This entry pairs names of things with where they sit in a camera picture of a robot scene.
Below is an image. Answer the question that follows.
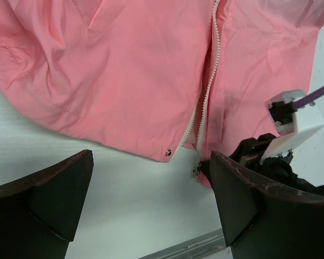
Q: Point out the pink hooded jacket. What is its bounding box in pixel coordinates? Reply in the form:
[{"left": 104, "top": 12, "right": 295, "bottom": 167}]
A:
[{"left": 0, "top": 0, "right": 324, "bottom": 189}]

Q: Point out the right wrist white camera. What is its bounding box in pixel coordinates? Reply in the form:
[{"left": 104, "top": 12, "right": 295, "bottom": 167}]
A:
[{"left": 260, "top": 90, "right": 324, "bottom": 163}]

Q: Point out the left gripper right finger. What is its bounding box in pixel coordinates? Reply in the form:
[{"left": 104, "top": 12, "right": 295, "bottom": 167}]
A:
[{"left": 210, "top": 152, "right": 324, "bottom": 258}]

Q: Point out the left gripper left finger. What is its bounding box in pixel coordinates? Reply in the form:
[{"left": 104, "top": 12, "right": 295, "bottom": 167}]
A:
[{"left": 0, "top": 150, "right": 93, "bottom": 258}]

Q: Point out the aluminium table front rail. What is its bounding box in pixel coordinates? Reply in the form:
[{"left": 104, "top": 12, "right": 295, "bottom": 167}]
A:
[{"left": 139, "top": 229, "right": 226, "bottom": 259}]

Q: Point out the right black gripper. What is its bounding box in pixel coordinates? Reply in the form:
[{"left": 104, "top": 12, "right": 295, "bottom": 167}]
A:
[{"left": 229, "top": 133, "right": 324, "bottom": 194}]

